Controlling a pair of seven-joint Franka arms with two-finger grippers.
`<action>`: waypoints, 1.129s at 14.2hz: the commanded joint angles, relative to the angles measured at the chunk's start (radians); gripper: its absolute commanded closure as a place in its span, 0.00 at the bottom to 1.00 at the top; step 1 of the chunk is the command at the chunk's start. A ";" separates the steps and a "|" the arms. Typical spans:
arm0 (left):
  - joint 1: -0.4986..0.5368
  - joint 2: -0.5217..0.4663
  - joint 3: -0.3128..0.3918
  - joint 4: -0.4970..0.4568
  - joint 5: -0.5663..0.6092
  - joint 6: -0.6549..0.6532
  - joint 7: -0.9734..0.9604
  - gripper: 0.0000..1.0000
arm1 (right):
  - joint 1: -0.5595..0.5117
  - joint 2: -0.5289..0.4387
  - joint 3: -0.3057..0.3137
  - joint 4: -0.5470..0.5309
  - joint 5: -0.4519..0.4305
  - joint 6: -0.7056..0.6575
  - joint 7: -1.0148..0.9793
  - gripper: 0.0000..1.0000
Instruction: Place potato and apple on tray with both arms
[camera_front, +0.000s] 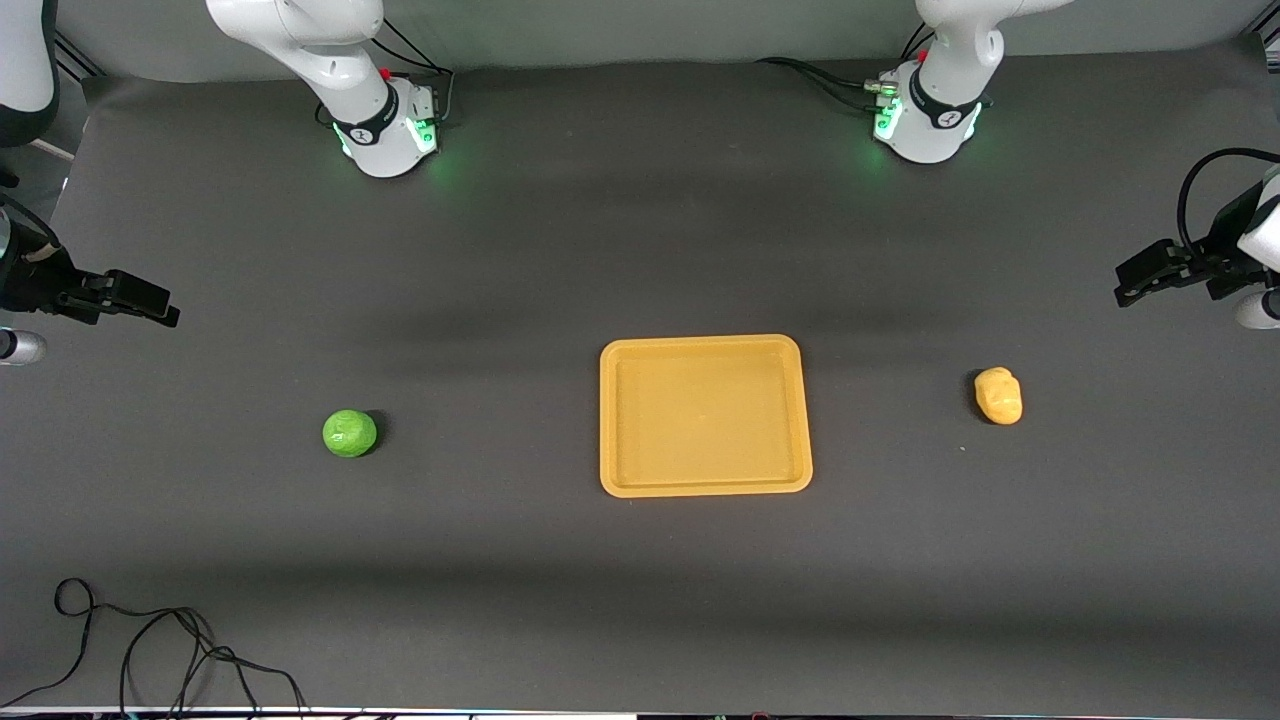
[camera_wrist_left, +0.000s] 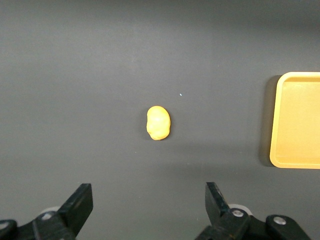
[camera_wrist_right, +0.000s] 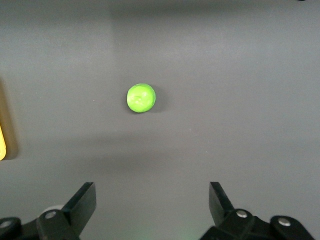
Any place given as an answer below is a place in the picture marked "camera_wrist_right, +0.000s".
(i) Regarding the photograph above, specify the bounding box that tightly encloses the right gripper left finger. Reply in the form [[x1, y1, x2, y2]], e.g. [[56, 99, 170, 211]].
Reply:
[[0, 181, 97, 240]]

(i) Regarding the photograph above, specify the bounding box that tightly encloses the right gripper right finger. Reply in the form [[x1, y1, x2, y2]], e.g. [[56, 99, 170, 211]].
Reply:
[[199, 181, 316, 240]]

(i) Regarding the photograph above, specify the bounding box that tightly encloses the green apple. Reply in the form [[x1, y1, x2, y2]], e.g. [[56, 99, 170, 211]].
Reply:
[[126, 83, 157, 114]]

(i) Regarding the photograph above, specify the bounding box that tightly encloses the orange-yellow plastic tray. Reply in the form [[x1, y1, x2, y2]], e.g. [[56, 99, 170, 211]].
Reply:
[[0, 78, 16, 161]]

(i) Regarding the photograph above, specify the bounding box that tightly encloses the dark grey table mat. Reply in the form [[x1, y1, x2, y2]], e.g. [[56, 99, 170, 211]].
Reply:
[[0, 0, 320, 240]]

